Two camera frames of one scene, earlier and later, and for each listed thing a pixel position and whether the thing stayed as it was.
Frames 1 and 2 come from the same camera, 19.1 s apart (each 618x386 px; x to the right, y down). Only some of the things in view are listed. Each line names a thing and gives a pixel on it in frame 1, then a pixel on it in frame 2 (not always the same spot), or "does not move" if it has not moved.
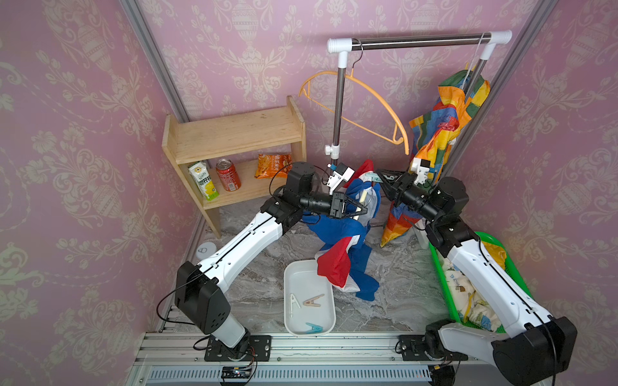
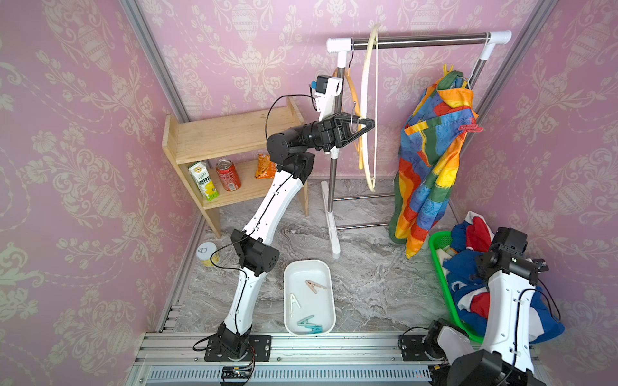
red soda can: (228, 174) does not move
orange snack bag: (273, 166) does not move
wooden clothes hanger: (305, 91) -> (353, 75)
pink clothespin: (311, 301) -> (311, 285)
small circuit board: (236, 372) does not move
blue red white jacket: (346, 260) -> (469, 286)
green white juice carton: (203, 180) does not move
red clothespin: (452, 124) -> (471, 127)
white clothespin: (293, 300) does not move
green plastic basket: (451, 300) does not move
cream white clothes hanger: (368, 199) -> (362, 107)
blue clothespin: (315, 328) does not move
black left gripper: (337, 203) -> (331, 134)
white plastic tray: (309, 300) does not move
